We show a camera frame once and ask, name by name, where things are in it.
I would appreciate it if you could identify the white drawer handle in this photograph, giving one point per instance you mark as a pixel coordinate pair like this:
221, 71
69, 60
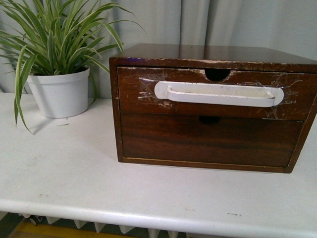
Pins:
219, 94

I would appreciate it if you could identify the green spider plant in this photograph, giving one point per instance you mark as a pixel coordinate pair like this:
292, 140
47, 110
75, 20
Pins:
56, 38

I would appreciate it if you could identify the wooden drawer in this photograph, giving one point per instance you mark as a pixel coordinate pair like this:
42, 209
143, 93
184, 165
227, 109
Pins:
136, 92
199, 141

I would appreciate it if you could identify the white plant pot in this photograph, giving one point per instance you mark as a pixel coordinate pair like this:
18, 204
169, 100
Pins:
61, 96

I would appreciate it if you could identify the brown wooden drawer cabinet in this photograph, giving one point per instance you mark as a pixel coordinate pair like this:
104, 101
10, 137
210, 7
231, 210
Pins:
221, 60

